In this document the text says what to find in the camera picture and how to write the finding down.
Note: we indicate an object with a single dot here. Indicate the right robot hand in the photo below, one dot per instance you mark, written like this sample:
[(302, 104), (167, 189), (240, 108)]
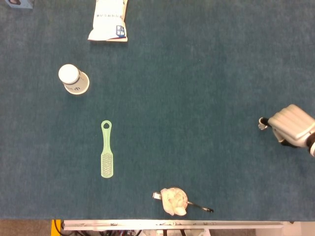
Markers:
[(292, 125)]

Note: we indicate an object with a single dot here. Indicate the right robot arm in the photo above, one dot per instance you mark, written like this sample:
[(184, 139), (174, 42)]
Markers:
[(312, 147)]

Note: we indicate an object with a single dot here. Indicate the cream crumpled fabric flower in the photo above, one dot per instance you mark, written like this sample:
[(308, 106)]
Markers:
[(174, 200)]

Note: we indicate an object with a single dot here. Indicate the green plastic brush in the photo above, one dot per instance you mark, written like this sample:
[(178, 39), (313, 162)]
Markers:
[(107, 162)]

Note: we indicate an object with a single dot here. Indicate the white snack bag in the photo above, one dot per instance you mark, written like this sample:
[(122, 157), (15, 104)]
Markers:
[(108, 22)]

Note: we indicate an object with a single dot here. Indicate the white plastic bottle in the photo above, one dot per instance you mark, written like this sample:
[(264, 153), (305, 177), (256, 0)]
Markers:
[(73, 79)]

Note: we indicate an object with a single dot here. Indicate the blue box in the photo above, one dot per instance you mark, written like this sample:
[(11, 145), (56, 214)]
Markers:
[(22, 4)]

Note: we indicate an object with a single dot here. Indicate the aluminium frame rail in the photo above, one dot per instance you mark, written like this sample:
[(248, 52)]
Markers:
[(172, 224)]

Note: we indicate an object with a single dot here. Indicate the yellow frame part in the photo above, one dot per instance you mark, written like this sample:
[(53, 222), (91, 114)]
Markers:
[(53, 227)]

